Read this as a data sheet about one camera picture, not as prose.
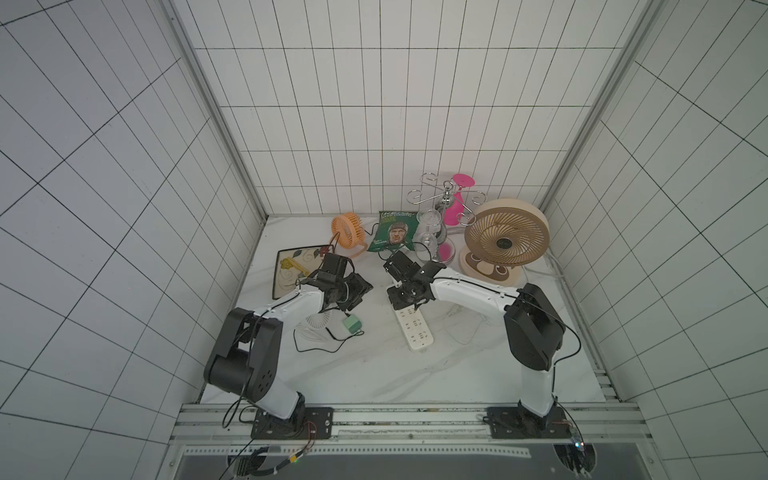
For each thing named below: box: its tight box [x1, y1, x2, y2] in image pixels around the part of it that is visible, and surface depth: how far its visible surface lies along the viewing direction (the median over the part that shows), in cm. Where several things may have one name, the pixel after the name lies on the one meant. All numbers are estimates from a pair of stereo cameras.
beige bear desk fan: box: [460, 198, 551, 287], surface depth 85 cm
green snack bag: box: [367, 210, 419, 252], surface depth 105 cm
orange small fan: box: [332, 212, 368, 259], surface depth 106 cm
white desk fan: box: [296, 310, 332, 342], surface depth 87 cm
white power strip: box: [395, 305, 434, 350], surface depth 88 cm
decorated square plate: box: [272, 246, 327, 299], surface depth 108 cm
